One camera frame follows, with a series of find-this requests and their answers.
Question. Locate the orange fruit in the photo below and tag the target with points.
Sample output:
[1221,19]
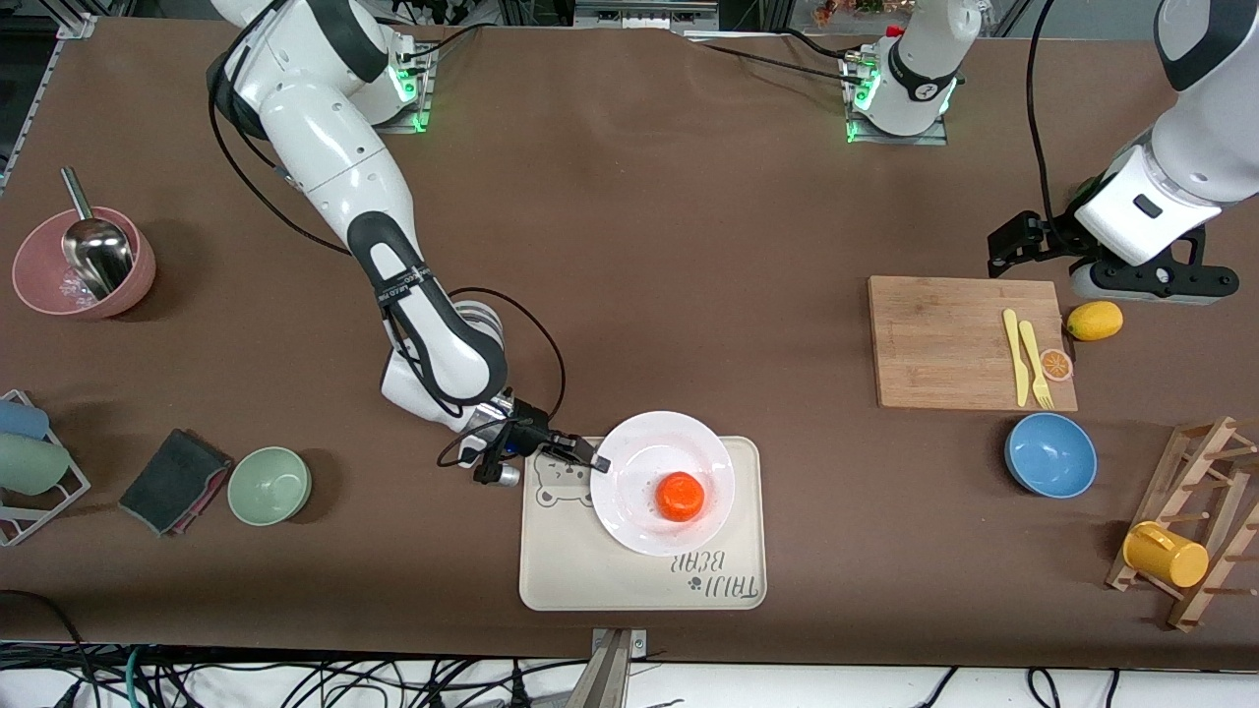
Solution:
[681,497]

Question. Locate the orange slice toy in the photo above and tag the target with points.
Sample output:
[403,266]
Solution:
[1056,365]

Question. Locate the pale green bowl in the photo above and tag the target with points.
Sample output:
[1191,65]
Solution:
[269,486]

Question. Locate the orange red decoration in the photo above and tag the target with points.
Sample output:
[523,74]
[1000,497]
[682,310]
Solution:
[851,10]

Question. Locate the metal scoop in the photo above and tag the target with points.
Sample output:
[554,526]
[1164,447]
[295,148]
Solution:
[98,256]

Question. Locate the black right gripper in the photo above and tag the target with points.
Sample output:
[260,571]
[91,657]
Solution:
[528,430]

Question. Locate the yellow lemon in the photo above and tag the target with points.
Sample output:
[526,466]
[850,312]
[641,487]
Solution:
[1095,321]

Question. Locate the metal table corner bracket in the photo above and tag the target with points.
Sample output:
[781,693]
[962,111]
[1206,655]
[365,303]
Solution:
[77,28]

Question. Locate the grey metal device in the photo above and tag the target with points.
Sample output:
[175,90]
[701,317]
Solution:
[644,14]

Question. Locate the yellow plastic fork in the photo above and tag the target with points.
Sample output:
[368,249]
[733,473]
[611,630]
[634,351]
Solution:
[1033,354]

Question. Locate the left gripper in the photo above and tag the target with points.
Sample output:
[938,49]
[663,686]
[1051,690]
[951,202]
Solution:
[1050,239]

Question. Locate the yellow mug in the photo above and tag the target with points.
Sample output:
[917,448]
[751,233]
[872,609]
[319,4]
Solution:
[1166,557]

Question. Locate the pink folded cloth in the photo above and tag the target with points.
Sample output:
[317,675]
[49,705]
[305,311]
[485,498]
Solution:
[211,497]

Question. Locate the pale green cup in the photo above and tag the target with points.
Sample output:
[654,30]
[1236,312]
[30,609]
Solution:
[29,464]

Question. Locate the dark grey folded cloth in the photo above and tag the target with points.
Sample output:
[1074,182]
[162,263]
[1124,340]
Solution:
[167,477]

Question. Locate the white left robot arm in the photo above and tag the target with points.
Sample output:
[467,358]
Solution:
[1210,98]

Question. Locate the beige bear print tray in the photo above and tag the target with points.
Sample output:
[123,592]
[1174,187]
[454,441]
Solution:
[570,570]

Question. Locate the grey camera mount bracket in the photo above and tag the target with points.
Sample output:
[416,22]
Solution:
[608,674]

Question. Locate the blue bowl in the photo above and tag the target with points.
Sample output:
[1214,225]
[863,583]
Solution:
[1050,455]

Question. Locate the yellow plastic knife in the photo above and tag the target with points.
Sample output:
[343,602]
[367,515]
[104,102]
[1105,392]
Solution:
[1016,359]

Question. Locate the green lime fruit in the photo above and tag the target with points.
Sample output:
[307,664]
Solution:
[1090,187]

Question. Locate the wooden mug rack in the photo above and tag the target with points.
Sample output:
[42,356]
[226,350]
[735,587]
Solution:
[1195,462]

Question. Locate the pink bowl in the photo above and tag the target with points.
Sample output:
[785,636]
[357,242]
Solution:
[39,270]

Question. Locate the wooden cutting board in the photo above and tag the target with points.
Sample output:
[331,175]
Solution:
[944,344]

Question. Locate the blue cup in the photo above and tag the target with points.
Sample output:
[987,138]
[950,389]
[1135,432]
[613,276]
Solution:
[22,420]

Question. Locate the white round plate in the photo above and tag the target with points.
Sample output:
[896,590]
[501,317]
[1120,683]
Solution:
[639,452]

